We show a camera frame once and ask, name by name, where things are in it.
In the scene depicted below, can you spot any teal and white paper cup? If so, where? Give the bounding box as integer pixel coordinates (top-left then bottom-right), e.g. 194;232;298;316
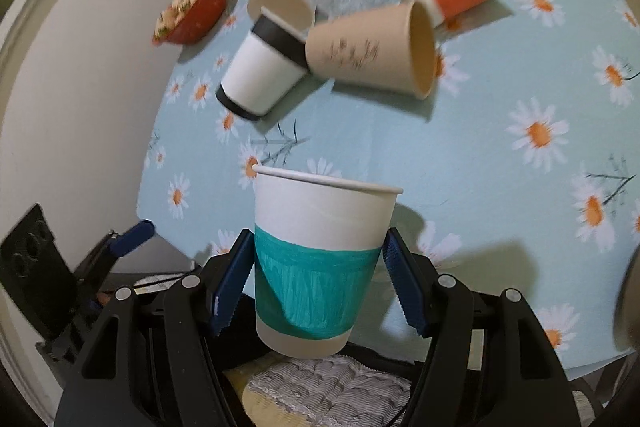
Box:
253;165;402;359

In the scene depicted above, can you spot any red bowl with snacks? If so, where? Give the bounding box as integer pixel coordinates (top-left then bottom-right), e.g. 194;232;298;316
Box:
152;0;227;46

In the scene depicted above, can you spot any black and white paper cup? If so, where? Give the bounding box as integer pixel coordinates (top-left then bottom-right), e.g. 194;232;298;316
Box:
216;8;309;121

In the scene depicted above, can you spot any beige ceramic mug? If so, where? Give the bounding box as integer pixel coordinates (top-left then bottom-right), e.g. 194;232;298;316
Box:
613;247;640;351

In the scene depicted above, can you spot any brown kraft paper cup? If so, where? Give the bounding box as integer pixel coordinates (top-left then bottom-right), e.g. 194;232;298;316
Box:
305;1;437;100

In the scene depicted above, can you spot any blue daisy tablecloth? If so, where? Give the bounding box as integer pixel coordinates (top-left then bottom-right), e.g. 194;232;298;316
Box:
137;0;639;374

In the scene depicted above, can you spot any quilted seat cushion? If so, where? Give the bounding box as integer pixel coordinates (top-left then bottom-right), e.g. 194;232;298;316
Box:
224;352;411;426

